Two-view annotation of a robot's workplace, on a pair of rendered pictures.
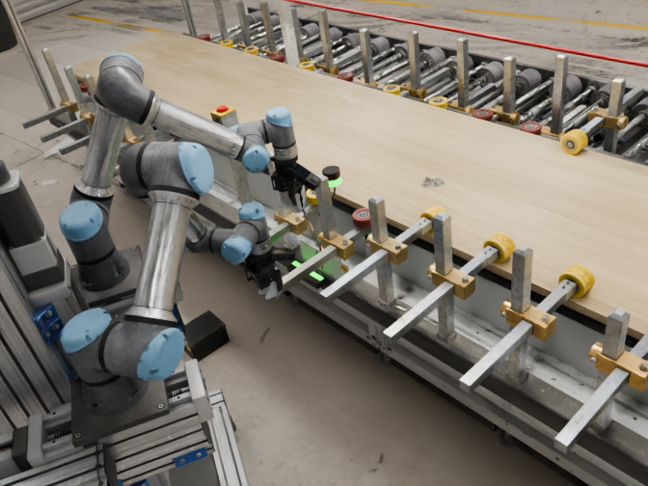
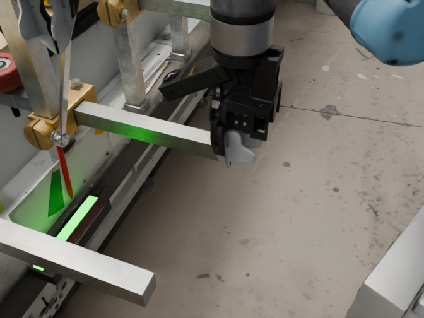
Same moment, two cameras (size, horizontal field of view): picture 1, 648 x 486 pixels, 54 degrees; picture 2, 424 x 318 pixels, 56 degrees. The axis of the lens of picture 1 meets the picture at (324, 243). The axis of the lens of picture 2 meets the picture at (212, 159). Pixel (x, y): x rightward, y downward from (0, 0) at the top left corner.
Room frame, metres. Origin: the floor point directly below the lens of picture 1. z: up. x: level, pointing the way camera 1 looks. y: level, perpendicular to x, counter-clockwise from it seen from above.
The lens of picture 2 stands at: (1.86, 0.56, 1.27)
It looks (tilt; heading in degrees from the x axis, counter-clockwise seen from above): 44 degrees down; 237
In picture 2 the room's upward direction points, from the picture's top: straight up
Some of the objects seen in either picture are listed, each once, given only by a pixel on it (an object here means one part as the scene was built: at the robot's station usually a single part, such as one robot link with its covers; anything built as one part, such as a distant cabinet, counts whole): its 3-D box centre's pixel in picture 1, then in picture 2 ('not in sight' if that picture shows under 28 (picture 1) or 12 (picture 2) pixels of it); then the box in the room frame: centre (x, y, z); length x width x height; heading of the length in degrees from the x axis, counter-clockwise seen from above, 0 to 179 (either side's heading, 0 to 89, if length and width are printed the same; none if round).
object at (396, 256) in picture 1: (386, 248); (126, 0); (1.58, -0.19, 0.95); 0.14 x 0.06 x 0.05; 37
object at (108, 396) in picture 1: (110, 377); not in sight; (1.09, 0.55, 1.09); 0.15 x 0.15 x 0.10
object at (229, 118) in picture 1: (225, 119); not in sight; (2.21, 0.28, 1.18); 0.07 x 0.07 x 0.08; 37
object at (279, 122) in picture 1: (280, 127); not in sight; (1.77, 0.07, 1.32); 0.09 x 0.08 x 0.11; 96
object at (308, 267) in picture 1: (326, 256); (100, 118); (1.73, 0.00, 0.84); 0.43 x 0.03 x 0.04; 127
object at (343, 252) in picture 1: (336, 243); (60, 114); (1.78, -0.04, 0.85); 0.14 x 0.06 x 0.05; 37
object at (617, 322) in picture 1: (607, 383); not in sight; (1.00, -0.62, 0.86); 0.04 x 0.04 x 0.48; 37
